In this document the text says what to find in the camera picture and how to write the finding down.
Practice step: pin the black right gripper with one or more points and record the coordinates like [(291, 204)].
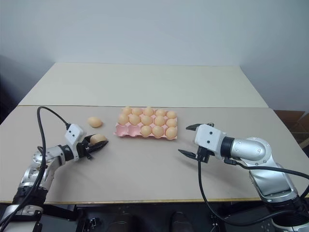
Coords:
[(204, 154)]

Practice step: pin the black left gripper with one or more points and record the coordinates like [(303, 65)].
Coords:
[(83, 148)]

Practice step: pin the tan egg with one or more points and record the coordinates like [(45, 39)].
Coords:
[(146, 120), (126, 110), (97, 139), (171, 114), (123, 119), (148, 111), (158, 131), (136, 111), (171, 132), (146, 130), (160, 112), (134, 119), (171, 122), (94, 121), (159, 120)]

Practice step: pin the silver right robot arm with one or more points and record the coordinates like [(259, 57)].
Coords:
[(253, 149)]

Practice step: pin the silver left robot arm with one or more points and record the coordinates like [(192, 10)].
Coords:
[(33, 174)]

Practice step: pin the pink egg tray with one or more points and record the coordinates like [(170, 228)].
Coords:
[(125, 130)]

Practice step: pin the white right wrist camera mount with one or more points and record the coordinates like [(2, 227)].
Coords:
[(208, 138)]

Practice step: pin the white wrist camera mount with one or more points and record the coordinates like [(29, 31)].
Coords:
[(73, 133), (208, 138)]

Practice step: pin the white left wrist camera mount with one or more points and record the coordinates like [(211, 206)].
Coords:
[(73, 133)]

